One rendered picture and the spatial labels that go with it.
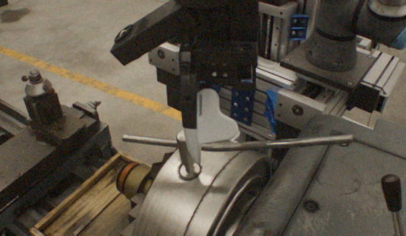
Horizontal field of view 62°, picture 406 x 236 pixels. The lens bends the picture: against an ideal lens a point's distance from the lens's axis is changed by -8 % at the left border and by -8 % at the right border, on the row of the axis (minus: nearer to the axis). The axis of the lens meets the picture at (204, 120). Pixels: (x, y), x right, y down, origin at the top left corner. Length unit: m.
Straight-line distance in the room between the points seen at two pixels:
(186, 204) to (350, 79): 0.62
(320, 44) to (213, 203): 0.61
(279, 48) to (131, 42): 0.89
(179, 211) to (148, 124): 2.10
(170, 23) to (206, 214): 0.30
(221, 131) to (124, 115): 2.39
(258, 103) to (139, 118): 1.61
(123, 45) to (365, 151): 0.44
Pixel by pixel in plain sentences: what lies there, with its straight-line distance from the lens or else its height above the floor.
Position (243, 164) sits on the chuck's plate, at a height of 1.23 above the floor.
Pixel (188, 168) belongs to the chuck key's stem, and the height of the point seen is 1.25.
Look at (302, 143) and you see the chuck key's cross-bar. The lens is 0.50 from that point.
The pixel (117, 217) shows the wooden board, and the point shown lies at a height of 0.88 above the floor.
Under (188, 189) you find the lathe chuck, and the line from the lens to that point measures 0.58.
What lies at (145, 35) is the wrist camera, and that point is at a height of 1.50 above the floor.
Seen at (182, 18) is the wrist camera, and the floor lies 1.52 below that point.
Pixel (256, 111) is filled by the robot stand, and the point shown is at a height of 0.91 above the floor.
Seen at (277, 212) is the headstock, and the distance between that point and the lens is 0.52.
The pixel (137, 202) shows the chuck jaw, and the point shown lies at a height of 1.10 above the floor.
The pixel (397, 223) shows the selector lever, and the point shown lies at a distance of 0.43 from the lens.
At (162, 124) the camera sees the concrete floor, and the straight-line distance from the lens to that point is 2.64.
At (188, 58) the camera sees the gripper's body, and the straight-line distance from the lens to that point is 0.38.
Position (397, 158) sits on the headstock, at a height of 1.26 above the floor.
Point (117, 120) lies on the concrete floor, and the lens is 2.74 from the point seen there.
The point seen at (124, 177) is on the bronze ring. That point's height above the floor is 1.11.
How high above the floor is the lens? 1.67
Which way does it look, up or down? 39 degrees down
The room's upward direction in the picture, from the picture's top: straight up
